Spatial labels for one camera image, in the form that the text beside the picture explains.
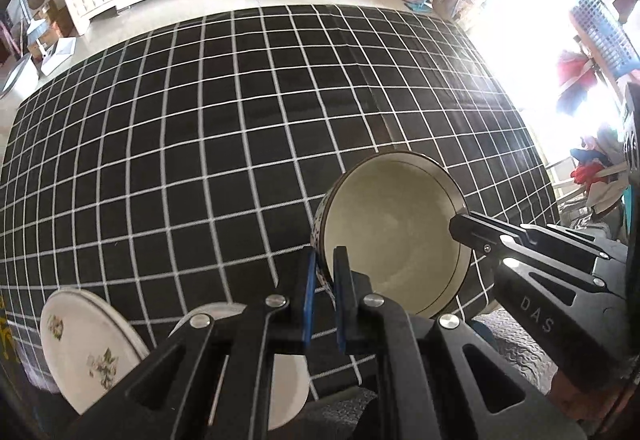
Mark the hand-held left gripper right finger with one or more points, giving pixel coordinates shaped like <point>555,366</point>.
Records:
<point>341,305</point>

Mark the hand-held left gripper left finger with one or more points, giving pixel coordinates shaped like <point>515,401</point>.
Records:
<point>310,300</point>

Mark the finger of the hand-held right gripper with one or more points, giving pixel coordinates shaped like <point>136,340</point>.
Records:
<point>480,232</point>
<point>540,315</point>

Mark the dark patterned bowl cream inside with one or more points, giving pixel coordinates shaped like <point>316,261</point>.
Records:
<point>400,230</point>

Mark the white plate with pink flower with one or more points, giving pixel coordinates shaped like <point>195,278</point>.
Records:
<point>287,385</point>

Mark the person's right hand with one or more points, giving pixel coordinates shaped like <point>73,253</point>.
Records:
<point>580,405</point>

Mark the pile of clothes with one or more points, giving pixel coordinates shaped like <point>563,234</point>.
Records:
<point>597,164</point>

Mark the blue laundry basket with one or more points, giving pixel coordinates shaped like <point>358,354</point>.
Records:
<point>600,34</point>

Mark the black white checked tablecloth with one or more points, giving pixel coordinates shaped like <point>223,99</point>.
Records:
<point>200,144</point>

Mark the white plate with green flowers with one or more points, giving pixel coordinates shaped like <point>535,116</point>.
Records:
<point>75,350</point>

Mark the white dustpan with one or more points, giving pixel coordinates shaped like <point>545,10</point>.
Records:
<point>57,55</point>

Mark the white plastic tub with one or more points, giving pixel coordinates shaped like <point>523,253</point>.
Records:
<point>17,77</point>

